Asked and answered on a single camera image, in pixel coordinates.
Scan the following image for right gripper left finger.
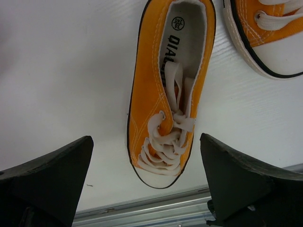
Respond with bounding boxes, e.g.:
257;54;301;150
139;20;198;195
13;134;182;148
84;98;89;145
0;136;94;227

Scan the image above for aluminium mounting rail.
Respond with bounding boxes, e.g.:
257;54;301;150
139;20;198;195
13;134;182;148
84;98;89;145
72;188;214;227

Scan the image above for orange canvas sneaker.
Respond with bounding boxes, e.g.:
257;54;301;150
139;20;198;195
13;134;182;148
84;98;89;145
223;0;303;79
126;0;216;189

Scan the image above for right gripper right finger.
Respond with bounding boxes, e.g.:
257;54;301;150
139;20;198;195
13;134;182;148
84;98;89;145
200;133;303;227

